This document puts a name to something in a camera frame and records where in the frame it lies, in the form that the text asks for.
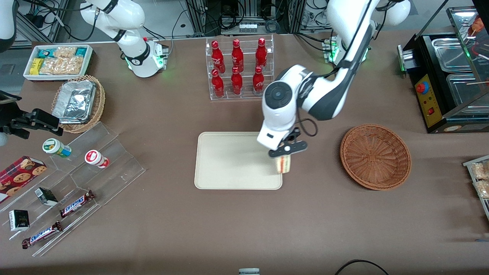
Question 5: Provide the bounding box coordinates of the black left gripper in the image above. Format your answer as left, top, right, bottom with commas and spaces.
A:
269, 128, 308, 158

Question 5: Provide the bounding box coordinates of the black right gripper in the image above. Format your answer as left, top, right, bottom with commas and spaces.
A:
0, 101, 64, 139

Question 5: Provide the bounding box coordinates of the triangular sandwich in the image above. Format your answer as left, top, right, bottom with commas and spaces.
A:
276, 154, 292, 175

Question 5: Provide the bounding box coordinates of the aluminium foil tray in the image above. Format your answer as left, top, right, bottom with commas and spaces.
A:
52, 79, 97, 125

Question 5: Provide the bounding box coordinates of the beige plastic tray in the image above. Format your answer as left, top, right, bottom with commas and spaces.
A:
194, 132, 283, 190

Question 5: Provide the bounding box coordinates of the light tan wicker basket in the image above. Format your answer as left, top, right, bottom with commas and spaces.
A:
52, 75, 106, 134

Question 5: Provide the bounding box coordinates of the brown wicker basket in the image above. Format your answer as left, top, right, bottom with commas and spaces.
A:
340, 124, 412, 191

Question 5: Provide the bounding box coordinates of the grey metal snack tray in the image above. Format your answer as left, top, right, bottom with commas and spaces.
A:
463, 155, 489, 222

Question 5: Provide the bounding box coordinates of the green lidded yogurt cup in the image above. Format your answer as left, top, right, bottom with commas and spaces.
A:
42, 138, 72, 158

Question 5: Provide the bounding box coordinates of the red plaid cookie box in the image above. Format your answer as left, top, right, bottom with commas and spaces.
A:
0, 155, 47, 204

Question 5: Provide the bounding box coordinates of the dark green small carton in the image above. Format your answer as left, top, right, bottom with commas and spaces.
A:
34, 187, 58, 207
8, 210, 30, 232

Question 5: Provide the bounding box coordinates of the red lidded yogurt cup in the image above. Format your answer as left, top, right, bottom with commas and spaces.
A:
84, 150, 110, 169

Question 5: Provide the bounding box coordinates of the clear acrylic bottle rack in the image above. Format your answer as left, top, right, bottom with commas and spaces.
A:
206, 34, 275, 101

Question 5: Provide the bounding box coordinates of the red cola bottle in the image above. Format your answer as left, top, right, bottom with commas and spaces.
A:
231, 39, 244, 72
231, 67, 243, 95
211, 40, 226, 73
211, 69, 225, 98
255, 37, 268, 69
253, 66, 265, 95

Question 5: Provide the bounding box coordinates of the white rectangular snack bin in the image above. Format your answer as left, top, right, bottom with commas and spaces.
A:
24, 45, 93, 82

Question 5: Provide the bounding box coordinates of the brown Snickers bar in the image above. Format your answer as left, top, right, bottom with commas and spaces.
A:
22, 221, 63, 249
59, 190, 95, 218

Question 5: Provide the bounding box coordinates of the clear acrylic stepped display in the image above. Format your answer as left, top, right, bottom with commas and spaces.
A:
0, 121, 146, 257

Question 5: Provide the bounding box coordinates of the black food warmer machine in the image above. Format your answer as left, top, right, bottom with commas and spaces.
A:
397, 6, 489, 134

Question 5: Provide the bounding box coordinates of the steel food pan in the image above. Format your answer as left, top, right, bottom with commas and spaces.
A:
432, 37, 473, 73
446, 73, 489, 107

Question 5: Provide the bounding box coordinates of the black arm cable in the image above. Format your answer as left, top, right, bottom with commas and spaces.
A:
296, 0, 386, 137

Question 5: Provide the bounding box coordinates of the black looped cable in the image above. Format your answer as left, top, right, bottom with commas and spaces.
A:
335, 259, 389, 275

